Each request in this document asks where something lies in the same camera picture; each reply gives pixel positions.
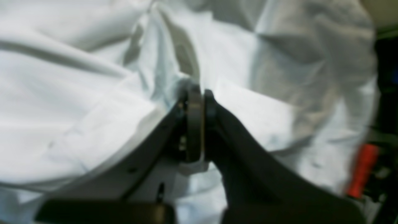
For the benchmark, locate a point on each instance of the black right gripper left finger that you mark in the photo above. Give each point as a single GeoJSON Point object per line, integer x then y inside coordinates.
{"type": "Point", "coordinates": [138, 188]}

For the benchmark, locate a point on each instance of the white t-shirt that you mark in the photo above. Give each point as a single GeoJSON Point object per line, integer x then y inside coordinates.
{"type": "Point", "coordinates": [79, 78]}

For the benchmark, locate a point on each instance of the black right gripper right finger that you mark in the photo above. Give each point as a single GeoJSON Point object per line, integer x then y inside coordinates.
{"type": "Point", "coordinates": [258, 189]}

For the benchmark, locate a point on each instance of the orange handled screwdriver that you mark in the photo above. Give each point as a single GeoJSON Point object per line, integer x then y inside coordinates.
{"type": "Point", "coordinates": [363, 166]}

